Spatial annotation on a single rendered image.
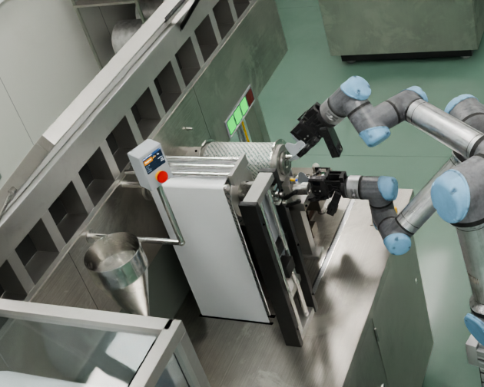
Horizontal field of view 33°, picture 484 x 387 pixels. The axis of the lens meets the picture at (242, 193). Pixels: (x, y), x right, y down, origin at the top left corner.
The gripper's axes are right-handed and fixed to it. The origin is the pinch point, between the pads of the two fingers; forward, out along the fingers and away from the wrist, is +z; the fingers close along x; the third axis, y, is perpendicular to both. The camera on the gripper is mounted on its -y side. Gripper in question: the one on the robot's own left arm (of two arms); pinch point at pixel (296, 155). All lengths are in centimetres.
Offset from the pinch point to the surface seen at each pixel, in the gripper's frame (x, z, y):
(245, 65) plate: -52, 27, 26
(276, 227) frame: 33.1, -4.2, -4.0
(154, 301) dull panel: 43, 46, 6
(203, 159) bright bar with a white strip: 25.7, 0.0, 22.9
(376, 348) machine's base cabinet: 22, 23, -59
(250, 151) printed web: 2.7, 8.1, 11.2
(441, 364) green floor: -30, 66, -112
